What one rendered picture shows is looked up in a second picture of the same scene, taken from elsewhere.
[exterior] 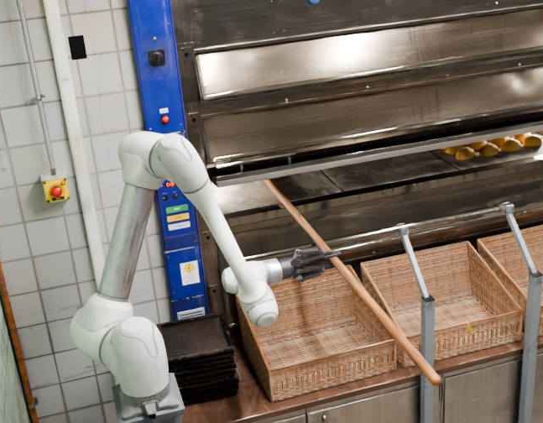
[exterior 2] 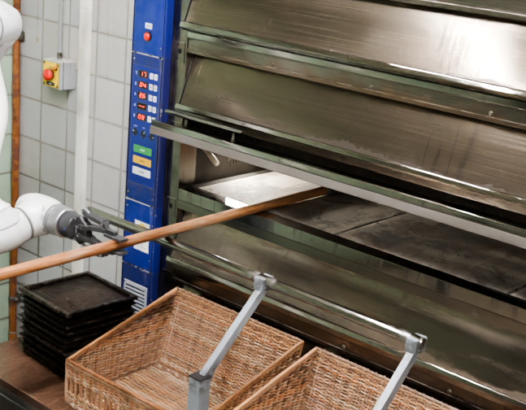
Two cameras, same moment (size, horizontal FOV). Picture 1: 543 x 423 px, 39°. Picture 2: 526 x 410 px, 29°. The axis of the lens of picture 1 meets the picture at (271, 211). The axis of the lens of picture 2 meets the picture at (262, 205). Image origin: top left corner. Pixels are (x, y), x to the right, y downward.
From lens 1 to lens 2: 2.90 m
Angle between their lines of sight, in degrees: 52
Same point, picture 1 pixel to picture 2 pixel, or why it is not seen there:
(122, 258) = not seen: outside the picture
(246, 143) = (219, 102)
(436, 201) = (449, 322)
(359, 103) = (362, 107)
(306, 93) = (295, 64)
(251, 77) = (237, 18)
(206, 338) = (80, 301)
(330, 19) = not seen: outside the picture
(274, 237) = (235, 247)
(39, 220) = (51, 106)
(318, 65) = (311, 29)
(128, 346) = not seen: outside the picture
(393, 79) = (406, 86)
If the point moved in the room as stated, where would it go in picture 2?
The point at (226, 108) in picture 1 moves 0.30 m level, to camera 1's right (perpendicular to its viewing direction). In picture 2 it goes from (210, 50) to (264, 67)
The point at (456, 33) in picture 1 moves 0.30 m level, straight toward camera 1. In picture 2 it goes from (517, 47) to (407, 43)
